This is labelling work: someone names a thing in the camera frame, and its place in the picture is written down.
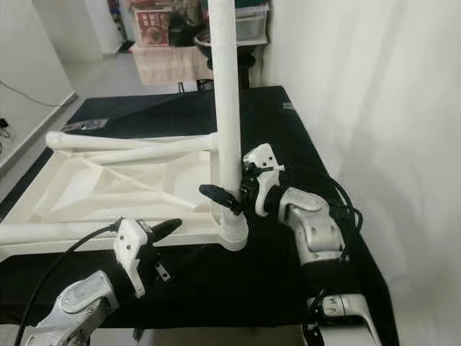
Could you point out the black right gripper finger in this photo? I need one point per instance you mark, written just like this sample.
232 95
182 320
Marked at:
220 197

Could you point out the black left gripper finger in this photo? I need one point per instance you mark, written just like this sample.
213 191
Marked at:
166 228

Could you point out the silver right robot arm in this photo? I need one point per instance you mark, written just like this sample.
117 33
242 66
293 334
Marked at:
313 223

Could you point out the white plastic table top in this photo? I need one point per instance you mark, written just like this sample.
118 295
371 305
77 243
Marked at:
115 184

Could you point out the black tablecloth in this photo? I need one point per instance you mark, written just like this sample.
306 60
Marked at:
259 288

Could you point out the beige towel table cover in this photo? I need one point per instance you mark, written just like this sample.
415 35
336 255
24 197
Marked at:
166 65

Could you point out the black wok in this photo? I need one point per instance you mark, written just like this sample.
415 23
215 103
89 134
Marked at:
202 47

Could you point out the clear plastic storage box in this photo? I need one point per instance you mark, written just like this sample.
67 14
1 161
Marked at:
256 25

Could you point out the black bag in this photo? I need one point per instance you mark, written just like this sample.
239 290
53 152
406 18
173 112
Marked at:
187 25

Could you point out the red food menu poster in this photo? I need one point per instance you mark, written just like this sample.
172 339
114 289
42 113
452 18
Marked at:
153 29

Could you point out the green lid container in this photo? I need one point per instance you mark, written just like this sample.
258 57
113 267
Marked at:
252 3

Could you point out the clear storage box orange lid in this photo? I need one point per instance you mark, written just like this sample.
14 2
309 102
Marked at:
132 21

